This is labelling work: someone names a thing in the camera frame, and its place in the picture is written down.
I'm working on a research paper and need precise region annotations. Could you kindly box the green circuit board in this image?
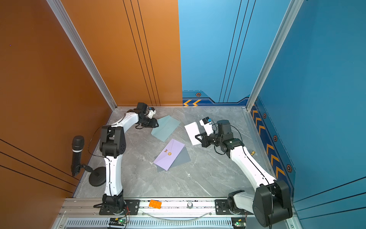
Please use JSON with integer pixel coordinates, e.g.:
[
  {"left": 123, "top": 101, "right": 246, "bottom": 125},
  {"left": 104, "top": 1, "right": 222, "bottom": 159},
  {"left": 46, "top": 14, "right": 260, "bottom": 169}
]
[
  {"left": 108, "top": 218, "right": 127, "bottom": 229},
  {"left": 231, "top": 218, "right": 246, "bottom": 229}
]

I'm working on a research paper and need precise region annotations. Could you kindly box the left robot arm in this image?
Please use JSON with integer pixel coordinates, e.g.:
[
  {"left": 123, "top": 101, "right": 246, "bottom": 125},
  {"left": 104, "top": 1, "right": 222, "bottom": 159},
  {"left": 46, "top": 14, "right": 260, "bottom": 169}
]
[{"left": 99, "top": 103, "right": 159, "bottom": 215}]

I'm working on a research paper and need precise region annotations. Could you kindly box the aluminium front rail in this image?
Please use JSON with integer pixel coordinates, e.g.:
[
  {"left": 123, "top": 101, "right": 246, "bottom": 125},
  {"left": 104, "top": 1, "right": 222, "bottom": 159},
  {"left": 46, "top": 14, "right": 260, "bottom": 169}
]
[{"left": 57, "top": 197, "right": 254, "bottom": 219}]

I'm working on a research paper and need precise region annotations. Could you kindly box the left green circuit board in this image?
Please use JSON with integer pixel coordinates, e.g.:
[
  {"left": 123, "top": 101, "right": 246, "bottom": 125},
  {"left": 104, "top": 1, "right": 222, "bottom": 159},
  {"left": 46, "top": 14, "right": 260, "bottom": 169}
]
[{"left": 108, "top": 218, "right": 127, "bottom": 229}]

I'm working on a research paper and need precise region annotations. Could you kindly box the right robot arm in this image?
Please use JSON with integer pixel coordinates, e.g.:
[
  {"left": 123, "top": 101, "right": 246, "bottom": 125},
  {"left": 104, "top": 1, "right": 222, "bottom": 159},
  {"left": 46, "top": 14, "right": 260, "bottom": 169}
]
[{"left": 194, "top": 117, "right": 293, "bottom": 227}]

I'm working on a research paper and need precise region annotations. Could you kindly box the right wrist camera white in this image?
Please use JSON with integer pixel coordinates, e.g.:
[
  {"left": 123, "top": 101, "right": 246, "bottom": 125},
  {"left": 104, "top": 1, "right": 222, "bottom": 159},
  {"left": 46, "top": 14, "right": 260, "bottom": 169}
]
[{"left": 199, "top": 117, "right": 214, "bottom": 136}]

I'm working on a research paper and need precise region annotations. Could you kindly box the purple envelope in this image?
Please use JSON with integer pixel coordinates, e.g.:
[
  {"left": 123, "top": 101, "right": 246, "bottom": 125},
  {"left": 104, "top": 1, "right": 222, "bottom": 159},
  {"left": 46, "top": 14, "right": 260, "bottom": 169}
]
[{"left": 153, "top": 139, "right": 185, "bottom": 171}]

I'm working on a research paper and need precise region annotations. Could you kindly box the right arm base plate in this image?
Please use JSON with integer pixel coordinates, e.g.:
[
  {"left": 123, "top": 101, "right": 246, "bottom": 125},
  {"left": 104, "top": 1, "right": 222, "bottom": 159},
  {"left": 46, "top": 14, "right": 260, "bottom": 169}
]
[{"left": 214, "top": 199, "right": 253, "bottom": 215}]

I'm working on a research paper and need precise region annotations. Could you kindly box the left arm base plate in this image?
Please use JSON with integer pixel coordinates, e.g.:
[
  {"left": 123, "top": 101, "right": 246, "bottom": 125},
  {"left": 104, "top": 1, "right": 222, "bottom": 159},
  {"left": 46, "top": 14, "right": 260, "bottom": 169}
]
[{"left": 99, "top": 199, "right": 140, "bottom": 216}]

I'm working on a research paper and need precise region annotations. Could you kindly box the teal envelope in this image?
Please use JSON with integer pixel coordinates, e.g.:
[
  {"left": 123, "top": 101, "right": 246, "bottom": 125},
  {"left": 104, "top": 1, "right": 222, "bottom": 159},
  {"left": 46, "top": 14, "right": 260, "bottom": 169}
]
[{"left": 151, "top": 115, "right": 181, "bottom": 142}]

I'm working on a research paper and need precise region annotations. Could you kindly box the black microphone on stand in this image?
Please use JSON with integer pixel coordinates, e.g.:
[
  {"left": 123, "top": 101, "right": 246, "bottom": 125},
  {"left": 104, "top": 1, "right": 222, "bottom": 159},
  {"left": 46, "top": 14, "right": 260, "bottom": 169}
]
[{"left": 71, "top": 135, "right": 106, "bottom": 187}]

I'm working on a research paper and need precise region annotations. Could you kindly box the right green circuit board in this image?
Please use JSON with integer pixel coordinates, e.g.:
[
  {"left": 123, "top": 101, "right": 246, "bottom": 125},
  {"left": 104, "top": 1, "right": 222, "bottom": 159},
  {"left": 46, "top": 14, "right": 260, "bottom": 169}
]
[{"left": 231, "top": 218, "right": 246, "bottom": 229}]

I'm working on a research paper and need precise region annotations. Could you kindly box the orange lego brick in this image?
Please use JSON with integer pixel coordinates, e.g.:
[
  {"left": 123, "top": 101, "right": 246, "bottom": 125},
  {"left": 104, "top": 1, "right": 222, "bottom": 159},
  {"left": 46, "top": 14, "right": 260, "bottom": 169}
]
[{"left": 149, "top": 199, "right": 162, "bottom": 209}]

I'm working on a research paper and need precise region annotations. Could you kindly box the plain white paper sheet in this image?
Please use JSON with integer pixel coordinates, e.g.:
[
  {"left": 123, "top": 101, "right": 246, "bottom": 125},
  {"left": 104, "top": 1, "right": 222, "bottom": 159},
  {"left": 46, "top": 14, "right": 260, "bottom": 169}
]
[{"left": 185, "top": 122, "right": 202, "bottom": 146}]

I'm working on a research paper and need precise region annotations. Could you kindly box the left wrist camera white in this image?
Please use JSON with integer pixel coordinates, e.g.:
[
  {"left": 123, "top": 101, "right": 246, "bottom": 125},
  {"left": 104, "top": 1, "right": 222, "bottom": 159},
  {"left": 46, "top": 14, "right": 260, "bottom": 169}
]
[{"left": 146, "top": 107, "right": 156, "bottom": 119}]

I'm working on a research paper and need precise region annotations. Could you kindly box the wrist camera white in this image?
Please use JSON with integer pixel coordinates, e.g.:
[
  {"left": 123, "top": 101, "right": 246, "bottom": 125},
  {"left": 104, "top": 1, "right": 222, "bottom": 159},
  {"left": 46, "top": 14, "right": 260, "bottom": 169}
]
[
  {"left": 199, "top": 117, "right": 214, "bottom": 136},
  {"left": 146, "top": 107, "right": 156, "bottom": 119}
]

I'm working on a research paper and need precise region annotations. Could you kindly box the grey envelope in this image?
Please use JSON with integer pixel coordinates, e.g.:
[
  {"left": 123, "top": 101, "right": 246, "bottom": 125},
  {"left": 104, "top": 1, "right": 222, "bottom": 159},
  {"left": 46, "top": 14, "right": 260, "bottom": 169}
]
[{"left": 154, "top": 147, "right": 191, "bottom": 172}]

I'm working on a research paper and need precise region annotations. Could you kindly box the silver knob on rail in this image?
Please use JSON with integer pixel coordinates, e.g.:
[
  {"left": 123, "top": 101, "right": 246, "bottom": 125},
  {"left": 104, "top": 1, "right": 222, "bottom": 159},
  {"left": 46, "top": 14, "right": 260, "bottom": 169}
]
[{"left": 187, "top": 201, "right": 193, "bottom": 209}]

